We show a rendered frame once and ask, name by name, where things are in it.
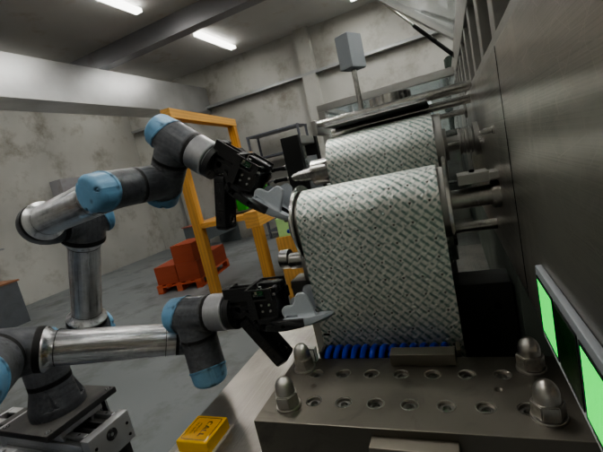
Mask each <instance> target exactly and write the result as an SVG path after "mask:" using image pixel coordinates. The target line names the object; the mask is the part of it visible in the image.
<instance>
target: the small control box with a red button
mask: <svg viewBox="0 0 603 452"><path fill-rule="evenodd" d="M335 43H336V52H337V56H338V62H339V66H340V71H341V72H352V71H351V70H352V69H355V68H356V71H358V70H360V69H363V68H364V67H366V62H365V56H364V52H363V43H362V38H361V34H360V33H355V32H349V31H346V32H344V33H343V34H341V35H339V36H337V37H335Z"/></svg>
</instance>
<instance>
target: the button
mask: <svg viewBox="0 0 603 452"><path fill-rule="evenodd" d="M229 428H230V425H229V423H228V419H227V418H226V417H214V416H197V417H196V419H195V420H194V421H193V422H192V423H191V424H190V425H189V426H188V428H187V429H186V430H185V431H184V432H183V433H182V434H181V436H180V437H179V438H178V439H177V441H176V442H177V445H178V449H179V451H181V452H212V451H213V449H214V448H215V446H216V445H217V444H218V442H219V441H220V440H221V438H222V437H223V435H224V434H225V433H226V431H227V430H228V429H229Z"/></svg>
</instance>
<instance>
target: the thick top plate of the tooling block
mask: <svg viewBox="0 0 603 452"><path fill-rule="evenodd" d="M314 362H315V364H316V368H315V370H313V371H312V372H310V373H307V374H297V373H295V371H294V367H295V364H294V362H293V364H292V365H291V367H290V368H289V369H288V370H287V372H286V373H285V376H286V377H288V378H290V379H291V381H292V382H293V386H294V387H295V389H296V393H297V396H298V397H299V398H300V399H301V406H300V408H299V409H298V410H296V411H295V412H293V413H288V414H282V413H279V412H278V411H277V410H276V405H277V402H276V399H275V391H274V392H273V394H272V395H271V396H270V397H269V399H268V400H267V402H266V403H265V405H264V406H263V408H262V409H261V411H260V412H259V414H258V416H257V417H256V419H255V420H254V423H255V427H256V430H257V434H258V440H259V443H260V446H261V450H262V452H370V450H369V446H370V443H371V436H378V437H391V438H403V439H429V440H441V441H454V442H459V445H460V451H461V452H601V450H600V448H599V444H598V442H597V441H596V439H595V437H594V435H593V433H592V431H591V429H590V426H589V424H588V423H587V421H586V419H585V417H584V415H583V413H582V411H581V408H580V407H579V405H578V403H577V401H576V399H575V397H574V395H573V393H572V390H571V389H570V387H569V384H568V382H567V380H566V378H565V376H564V374H563V372H562V370H561V368H560V366H559V364H558V362H557V360H556V358H555V356H545V362H546V365H547V373H546V374H544V375H541V376H528V375H524V374H522V373H520V372H518V371H517V370H516V366H515V365H516V357H457V365H450V366H391V364H390V359H389V358H349V359H318V361H314ZM539 378H548V379H550V380H552V381H553V382H554V383H555V384H556V385H557V387H558V388H559V390H560V393H561V398H562V399H563V400H564V401H565V405H566V412H567V413H568V415H569V419H570V421H569V423H568V424H567V425H566V426H565V427H562V428H558V429H552V428H547V427H544V426H541V425H539V424H537V423H536V422H534V421H533V420H532V419H531V417H530V413H529V411H530V402H529V399H530V398H531V397H532V386H533V384H534V382H535V381H536V380H537V379H539Z"/></svg>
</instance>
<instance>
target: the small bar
mask: <svg viewBox="0 0 603 452"><path fill-rule="evenodd" d="M389 359H390V364H391V366H450V365H457V355H456V350H455V346H431V347H391V349H390V353H389Z"/></svg>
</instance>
